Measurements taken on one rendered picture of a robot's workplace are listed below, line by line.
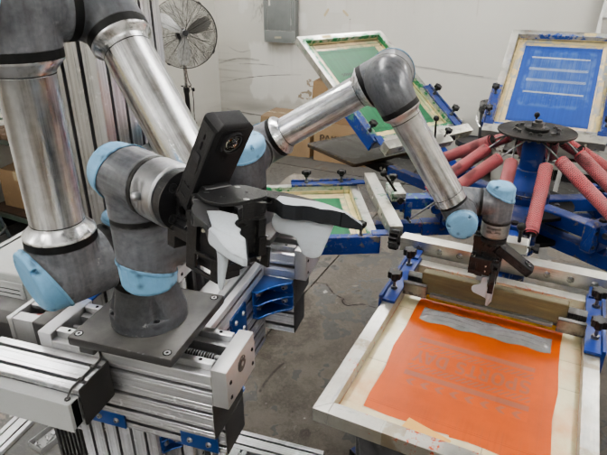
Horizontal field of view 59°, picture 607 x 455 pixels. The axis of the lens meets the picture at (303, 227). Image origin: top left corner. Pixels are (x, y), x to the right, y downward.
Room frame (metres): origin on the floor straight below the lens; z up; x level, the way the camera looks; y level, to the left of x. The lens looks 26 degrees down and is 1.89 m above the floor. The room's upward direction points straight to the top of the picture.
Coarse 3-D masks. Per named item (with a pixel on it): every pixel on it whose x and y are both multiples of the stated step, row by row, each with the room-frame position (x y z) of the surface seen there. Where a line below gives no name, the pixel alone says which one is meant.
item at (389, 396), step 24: (456, 312) 1.35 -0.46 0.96; (480, 312) 1.35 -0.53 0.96; (408, 336) 1.23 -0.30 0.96; (432, 336) 1.23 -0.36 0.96; (456, 336) 1.23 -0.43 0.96; (480, 336) 1.23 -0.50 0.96; (408, 360) 1.13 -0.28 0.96; (384, 384) 1.04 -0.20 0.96; (384, 408) 0.96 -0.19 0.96; (408, 408) 0.96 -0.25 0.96; (432, 408) 0.96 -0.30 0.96; (456, 408) 0.96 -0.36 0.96
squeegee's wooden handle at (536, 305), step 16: (432, 272) 1.41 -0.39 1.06; (432, 288) 1.40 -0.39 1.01; (448, 288) 1.38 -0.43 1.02; (464, 288) 1.36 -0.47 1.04; (496, 288) 1.32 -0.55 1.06; (512, 288) 1.32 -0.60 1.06; (496, 304) 1.31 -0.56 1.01; (512, 304) 1.29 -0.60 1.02; (528, 304) 1.28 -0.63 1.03; (544, 304) 1.26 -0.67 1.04; (560, 304) 1.24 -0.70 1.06
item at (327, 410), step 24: (432, 264) 1.58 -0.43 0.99; (528, 288) 1.43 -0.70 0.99; (384, 312) 1.30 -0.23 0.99; (360, 336) 1.19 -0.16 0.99; (360, 360) 1.10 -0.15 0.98; (336, 384) 1.00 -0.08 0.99; (336, 408) 0.92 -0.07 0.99; (360, 432) 0.87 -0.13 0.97; (384, 432) 0.85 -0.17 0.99; (408, 432) 0.85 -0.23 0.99
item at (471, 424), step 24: (552, 336) 1.23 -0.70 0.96; (528, 360) 1.13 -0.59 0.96; (552, 360) 1.13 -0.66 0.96; (552, 384) 1.04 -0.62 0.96; (480, 408) 0.96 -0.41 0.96; (552, 408) 0.96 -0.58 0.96; (456, 432) 0.88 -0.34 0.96; (480, 432) 0.88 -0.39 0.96; (504, 432) 0.88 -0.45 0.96; (528, 432) 0.88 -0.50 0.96
